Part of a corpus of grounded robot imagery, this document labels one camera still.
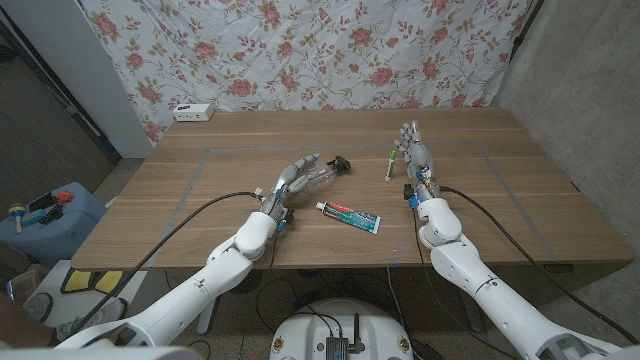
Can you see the black bristle brush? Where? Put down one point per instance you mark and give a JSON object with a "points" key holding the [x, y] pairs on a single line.
{"points": [[52, 214]]}

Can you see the black block toy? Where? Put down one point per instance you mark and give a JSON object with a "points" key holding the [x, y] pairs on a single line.
{"points": [[42, 201]]}

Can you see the white table leg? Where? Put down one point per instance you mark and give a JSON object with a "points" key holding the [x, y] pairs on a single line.
{"points": [[472, 315], [205, 320]]}

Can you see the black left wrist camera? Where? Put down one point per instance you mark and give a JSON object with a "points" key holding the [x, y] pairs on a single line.
{"points": [[287, 216]]}

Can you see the black backdrop pole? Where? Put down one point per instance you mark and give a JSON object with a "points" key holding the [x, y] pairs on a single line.
{"points": [[525, 27]]}

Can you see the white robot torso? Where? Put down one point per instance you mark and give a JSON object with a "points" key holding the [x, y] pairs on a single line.
{"points": [[310, 330]]}

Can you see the yellow black floor mat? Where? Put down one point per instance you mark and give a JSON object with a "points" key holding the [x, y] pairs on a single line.
{"points": [[77, 281]]}

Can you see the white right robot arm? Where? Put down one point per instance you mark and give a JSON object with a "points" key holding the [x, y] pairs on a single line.
{"points": [[475, 280]]}

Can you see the yellow blue rattle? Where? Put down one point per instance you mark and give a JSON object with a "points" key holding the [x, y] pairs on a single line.
{"points": [[17, 211]]}

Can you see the clear plastic spray bottle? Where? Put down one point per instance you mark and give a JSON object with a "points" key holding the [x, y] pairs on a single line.
{"points": [[320, 176]]}

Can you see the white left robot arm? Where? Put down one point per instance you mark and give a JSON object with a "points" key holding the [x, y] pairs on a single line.
{"points": [[200, 295]]}

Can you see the green white marker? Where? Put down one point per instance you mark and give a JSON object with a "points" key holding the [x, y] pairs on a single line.
{"points": [[390, 166]]}

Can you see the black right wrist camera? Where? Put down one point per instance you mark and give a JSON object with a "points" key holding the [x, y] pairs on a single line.
{"points": [[409, 192]]}

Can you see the grey tape table outline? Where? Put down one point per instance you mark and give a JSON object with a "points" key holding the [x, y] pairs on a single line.
{"points": [[240, 148]]}

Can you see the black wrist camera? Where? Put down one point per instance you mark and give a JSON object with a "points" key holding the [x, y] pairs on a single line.
{"points": [[409, 192], [287, 216]]}

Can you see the orange toy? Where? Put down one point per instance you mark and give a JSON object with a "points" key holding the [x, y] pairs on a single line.
{"points": [[65, 196]]}

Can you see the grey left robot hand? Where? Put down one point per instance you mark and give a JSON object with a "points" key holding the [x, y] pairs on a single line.
{"points": [[285, 182]]}

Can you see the white power strip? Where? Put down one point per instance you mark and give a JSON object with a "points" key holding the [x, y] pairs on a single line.
{"points": [[192, 112]]}

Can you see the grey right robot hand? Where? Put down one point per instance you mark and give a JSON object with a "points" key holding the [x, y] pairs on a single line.
{"points": [[419, 155]]}

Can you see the blue storage box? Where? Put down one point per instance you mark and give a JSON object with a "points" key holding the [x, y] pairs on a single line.
{"points": [[65, 235]]}

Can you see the toothpaste tube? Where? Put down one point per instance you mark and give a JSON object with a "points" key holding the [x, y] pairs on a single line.
{"points": [[350, 217]]}

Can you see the floral backdrop cloth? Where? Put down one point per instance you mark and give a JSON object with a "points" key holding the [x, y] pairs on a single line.
{"points": [[300, 55]]}

